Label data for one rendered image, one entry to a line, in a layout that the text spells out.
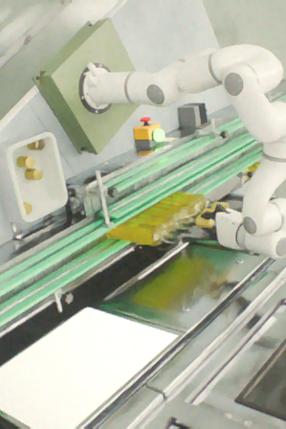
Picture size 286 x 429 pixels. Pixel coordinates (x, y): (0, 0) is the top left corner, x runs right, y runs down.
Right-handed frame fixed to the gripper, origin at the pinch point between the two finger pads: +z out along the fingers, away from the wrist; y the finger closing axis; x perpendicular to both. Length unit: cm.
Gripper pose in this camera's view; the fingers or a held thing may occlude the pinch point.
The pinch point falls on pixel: (209, 222)
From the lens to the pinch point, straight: 159.2
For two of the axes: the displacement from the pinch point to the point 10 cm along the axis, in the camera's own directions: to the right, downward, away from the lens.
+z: -5.7, -2.1, 8.0
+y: -1.5, -9.2, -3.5
